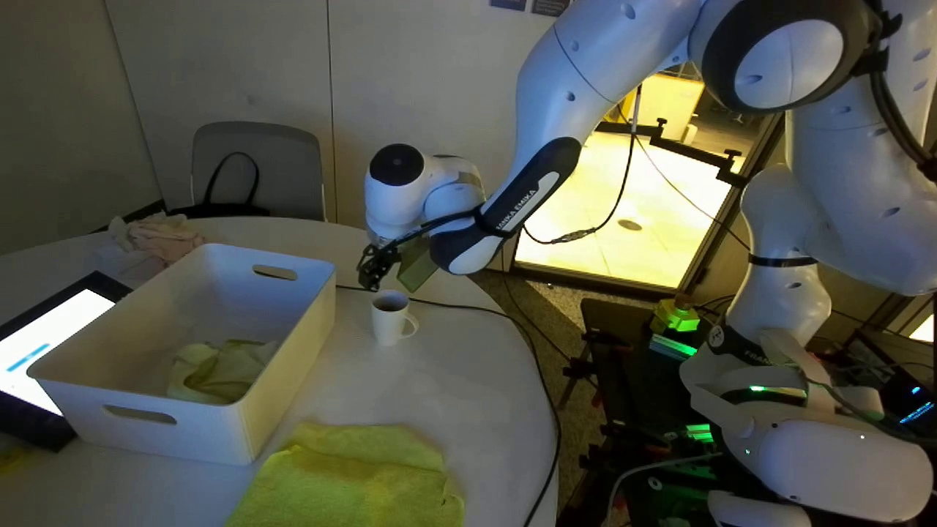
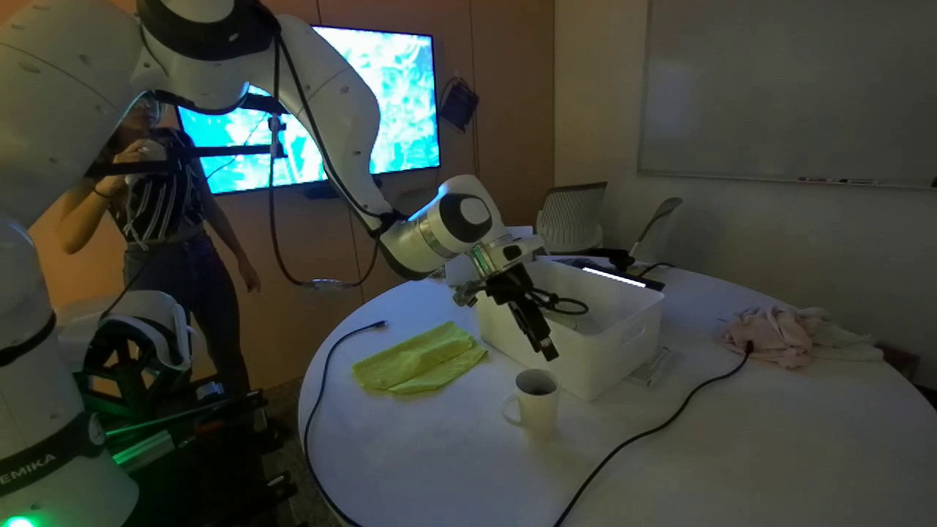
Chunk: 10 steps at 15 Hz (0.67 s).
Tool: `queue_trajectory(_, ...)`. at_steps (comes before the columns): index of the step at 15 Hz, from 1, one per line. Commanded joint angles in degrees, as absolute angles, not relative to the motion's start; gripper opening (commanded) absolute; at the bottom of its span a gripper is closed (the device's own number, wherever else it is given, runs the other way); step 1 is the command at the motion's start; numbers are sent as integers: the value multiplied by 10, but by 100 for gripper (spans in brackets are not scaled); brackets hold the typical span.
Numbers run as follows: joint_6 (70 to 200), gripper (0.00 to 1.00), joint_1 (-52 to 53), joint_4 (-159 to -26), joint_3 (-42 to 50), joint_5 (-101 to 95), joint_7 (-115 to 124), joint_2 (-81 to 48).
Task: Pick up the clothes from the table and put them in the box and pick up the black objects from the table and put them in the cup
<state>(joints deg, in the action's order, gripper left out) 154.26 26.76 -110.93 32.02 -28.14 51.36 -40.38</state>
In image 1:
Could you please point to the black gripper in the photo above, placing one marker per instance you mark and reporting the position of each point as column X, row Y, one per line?
column 383, row 259

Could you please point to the small pale yellow cloth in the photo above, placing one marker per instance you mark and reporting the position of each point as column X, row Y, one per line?
column 220, row 370

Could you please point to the yellow-green microfiber towel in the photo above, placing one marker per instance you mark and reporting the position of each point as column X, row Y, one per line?
column 353, row 477

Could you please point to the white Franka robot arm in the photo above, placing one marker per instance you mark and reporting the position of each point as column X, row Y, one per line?
column 605, row 76

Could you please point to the white plastic box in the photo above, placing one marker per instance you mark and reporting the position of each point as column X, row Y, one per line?
column 187, row 433

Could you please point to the white mug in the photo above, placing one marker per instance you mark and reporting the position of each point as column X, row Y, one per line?
column 392, row 319

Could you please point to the grey chair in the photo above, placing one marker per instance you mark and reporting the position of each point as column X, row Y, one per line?
column 293, row 165

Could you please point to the pink crumpled cloth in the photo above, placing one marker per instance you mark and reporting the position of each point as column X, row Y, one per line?
column 163, row 237

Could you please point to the black equipment cart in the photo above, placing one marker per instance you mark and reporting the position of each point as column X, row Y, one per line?
column 616, row 391

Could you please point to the tablet device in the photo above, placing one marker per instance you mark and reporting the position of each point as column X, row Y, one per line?
column 47, row 339

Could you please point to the wall poster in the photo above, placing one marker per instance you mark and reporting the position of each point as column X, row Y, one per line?
column 507, row 3
column 551, row 6

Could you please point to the black camera stand clamp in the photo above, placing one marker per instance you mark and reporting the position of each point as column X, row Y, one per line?
column 733, row 168

